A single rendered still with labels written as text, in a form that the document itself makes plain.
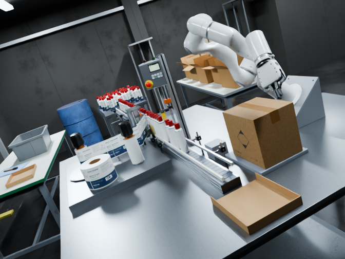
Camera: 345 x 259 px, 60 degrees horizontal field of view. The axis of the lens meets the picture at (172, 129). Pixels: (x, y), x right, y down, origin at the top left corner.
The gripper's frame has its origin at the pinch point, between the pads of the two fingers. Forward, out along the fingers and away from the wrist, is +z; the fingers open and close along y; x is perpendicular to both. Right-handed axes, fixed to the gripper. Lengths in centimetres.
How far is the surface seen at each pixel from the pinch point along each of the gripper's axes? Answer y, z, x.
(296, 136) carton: 13.9, 14.1, -27.3
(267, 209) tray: 19.2, 43.9, 9.0
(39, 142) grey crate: 280, -96, 18
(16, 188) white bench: 225, -29, 58
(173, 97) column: 84, -47, -20
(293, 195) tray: 10.8, 41.5, 0.9
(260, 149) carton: 23.5, 16.3, -8.1
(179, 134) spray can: 73, -14, -6
